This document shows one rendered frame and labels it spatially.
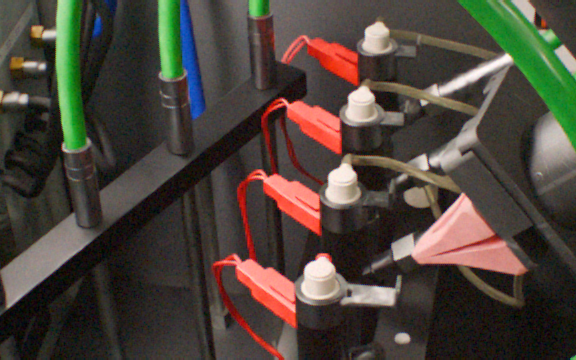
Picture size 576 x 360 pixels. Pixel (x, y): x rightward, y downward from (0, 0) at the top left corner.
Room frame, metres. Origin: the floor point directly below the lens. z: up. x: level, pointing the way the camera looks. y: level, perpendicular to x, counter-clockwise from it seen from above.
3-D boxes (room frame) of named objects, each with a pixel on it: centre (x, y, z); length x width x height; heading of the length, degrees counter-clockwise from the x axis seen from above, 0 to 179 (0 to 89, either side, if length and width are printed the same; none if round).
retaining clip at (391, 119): (0.66, -0.06, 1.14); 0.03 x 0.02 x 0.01; 78
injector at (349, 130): (0.66, -0.06, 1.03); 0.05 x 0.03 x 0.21; 78
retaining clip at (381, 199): (0.58, -0.04, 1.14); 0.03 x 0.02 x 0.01; 78
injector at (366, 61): (0.74, -0.08, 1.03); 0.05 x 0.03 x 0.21; 78
